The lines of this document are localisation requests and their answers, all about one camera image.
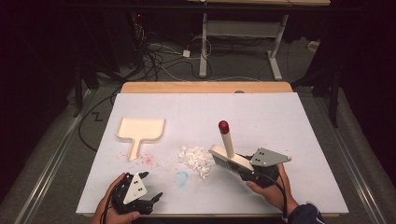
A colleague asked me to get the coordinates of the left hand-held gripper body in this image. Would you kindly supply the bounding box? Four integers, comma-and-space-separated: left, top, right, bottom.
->
111, 172, 157, 216

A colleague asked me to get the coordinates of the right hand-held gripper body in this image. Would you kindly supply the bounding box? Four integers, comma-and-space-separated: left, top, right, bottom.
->
239, 147, 292, 189

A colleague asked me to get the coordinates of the cream hand brush red tip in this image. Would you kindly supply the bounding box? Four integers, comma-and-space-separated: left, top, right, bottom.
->
208, 119, 256, 174

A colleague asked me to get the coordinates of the cream plastic dustpan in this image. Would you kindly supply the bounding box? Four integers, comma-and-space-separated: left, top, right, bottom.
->
116, 117, 166, 161

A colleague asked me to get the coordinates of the pile of white paper scraps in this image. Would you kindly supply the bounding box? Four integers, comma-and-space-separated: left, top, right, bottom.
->
177, 145, 216, 180

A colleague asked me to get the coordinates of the person's right hand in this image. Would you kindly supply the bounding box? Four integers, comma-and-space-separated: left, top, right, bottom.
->
246, 162, 300, 216

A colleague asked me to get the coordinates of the person's left hand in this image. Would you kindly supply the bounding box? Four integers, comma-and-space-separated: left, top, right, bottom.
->
91, 172, 141, 224

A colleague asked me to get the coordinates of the white board sheet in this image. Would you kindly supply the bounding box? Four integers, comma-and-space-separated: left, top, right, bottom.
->
76, 92, 349, 216

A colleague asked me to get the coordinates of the person's dark blue sleeve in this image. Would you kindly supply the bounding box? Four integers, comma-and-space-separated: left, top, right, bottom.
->
288, 203, 326, 224

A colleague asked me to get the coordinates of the black metal stand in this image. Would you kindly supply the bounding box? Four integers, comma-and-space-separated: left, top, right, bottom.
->
292, 62, 341, 129
72, 60, 101, 119

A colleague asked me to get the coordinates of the wooden table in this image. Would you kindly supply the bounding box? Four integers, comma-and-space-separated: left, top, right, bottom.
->
83, 81, 341, 218

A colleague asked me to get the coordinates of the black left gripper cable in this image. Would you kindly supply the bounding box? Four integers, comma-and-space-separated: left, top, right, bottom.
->
102, 183, 117, 224

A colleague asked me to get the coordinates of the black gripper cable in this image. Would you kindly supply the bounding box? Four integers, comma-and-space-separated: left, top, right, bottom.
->
102, 183, 117, 224
257, 172, 289, 220

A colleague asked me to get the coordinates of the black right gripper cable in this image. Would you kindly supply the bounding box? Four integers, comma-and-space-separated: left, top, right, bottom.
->
257, 172, 289, 220

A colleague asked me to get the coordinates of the black floor cable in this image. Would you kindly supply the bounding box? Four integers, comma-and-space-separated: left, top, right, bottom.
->
78, 92, 121, 153

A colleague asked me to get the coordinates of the metal floor rail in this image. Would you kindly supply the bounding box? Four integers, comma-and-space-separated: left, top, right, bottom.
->
311, 90, 389, 224
12, 90, 94, 224

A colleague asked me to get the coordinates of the tangle of floor cables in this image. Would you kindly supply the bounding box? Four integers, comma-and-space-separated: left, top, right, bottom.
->
132, 21, 214, 82

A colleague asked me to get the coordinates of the white metal desk frame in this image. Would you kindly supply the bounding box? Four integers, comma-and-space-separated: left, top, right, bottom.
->
186, 0, 332, 81

